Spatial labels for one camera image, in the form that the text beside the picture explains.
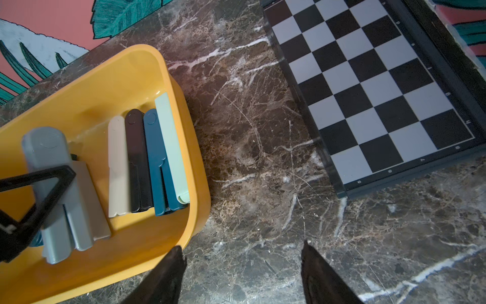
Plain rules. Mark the mint green pliers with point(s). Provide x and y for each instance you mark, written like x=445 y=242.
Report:
x=172 y=147

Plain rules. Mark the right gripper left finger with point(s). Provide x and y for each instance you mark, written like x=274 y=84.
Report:
x=163 y=284

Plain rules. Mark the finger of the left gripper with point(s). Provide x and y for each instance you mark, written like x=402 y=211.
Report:
x=16 y=236

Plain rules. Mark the grey pliers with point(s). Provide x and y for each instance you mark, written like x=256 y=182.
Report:
x=67 y=227
x=98 y=222

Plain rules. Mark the black pliers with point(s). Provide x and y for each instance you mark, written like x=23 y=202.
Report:
x=141 y=198

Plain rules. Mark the beige pliers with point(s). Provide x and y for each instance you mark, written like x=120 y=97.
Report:
x=118 y=163

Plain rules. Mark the yellow plastic storage tray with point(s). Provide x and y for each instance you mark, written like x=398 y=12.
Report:
x=133 y=78

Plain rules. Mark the black white checkerboard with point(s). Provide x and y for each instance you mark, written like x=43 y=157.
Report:
x=374 y=90

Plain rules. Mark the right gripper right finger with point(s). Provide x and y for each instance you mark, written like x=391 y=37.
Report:
x=321 y=284

